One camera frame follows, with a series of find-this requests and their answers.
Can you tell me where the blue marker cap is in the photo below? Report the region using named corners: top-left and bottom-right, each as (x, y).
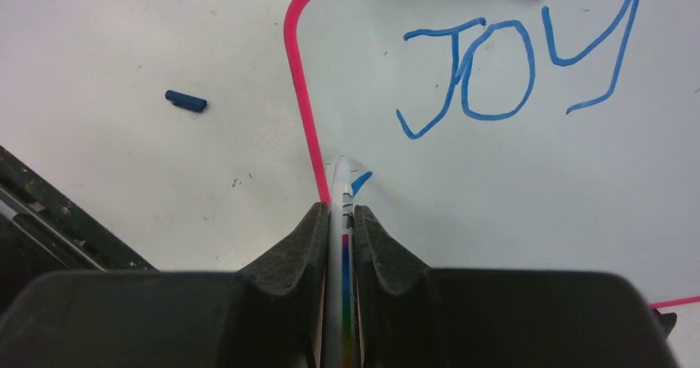
top-left (164, 90), bottom-right (208, 113)

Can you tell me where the black whiteboard foot clip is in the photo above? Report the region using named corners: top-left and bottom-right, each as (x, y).
top-left (653, 309), bottom-right (678, 337)

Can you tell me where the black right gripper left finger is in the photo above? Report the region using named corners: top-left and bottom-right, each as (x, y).
top-left (1, 203), bottom-right (329, 367)

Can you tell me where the white marker pen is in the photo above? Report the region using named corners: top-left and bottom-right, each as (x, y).
top-left (322, 156), bottom-right (361, 367)

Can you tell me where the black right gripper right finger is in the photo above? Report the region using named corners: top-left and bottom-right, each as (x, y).
top-left (354, 205), bottom-right (677, 367)

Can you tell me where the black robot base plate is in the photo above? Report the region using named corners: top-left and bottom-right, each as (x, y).
top-left (1, 149), bottom-right (154, 309)

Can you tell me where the pink framed whiteboard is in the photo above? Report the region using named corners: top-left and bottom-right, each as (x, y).
top-left (284, 0), bottom-right (699, 306)

